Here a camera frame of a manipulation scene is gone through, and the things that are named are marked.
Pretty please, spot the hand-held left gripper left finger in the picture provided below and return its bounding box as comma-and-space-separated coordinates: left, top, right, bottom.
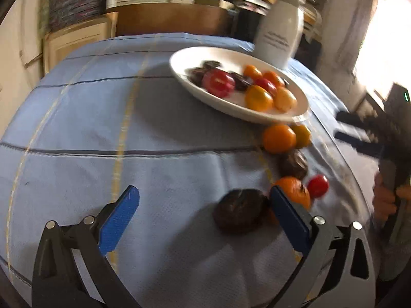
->
31, 185, 142, 308

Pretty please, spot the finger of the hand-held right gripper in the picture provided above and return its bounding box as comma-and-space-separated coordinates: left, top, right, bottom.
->
333, 130, 385, 155
336, 110, 386, 129

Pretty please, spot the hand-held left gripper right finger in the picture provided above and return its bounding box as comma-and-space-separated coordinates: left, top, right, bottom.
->
266, 186, 378, 308

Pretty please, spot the pale yellow round fruit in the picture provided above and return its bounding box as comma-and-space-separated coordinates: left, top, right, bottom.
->
273, 86, 298, 113

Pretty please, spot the small red plum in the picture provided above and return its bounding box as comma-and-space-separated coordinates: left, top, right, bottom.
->
255, 78, 278, 96

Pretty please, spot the yellow orange round fruit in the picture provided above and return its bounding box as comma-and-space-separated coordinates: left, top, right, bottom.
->
245, 85, 274, 113

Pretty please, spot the small orange tangerine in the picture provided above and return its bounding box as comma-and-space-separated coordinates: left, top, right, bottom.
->
262, 124, 297, 154
242, 65, 263, 81

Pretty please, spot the white round plate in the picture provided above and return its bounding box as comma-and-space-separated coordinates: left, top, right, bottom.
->
169, 46, 310, 125

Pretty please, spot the person's right hand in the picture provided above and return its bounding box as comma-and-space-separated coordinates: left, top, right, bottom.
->
372, 172, 411, 222

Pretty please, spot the red cherry tomato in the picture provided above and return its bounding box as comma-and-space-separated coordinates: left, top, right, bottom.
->
306, 174, 330, 199

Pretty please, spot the small yellow orange fruit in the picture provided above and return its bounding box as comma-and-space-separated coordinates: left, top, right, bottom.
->
291, 124, 313, 149

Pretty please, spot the black panel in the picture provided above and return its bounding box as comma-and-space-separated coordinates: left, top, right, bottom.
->
295, 35, 323, 71

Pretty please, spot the white thermos jug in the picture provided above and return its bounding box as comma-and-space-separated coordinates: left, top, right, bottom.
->
253, 0, 305, 70

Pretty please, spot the brown wooden board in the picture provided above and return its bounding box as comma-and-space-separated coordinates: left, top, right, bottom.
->
114, 3, 257, 44

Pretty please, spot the stack of blue patterned boxes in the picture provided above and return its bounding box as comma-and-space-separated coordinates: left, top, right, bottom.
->
48, 0, 107, 33

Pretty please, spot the light wooden picture frame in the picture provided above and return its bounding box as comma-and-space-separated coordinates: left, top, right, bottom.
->
43, 13, 118, 75

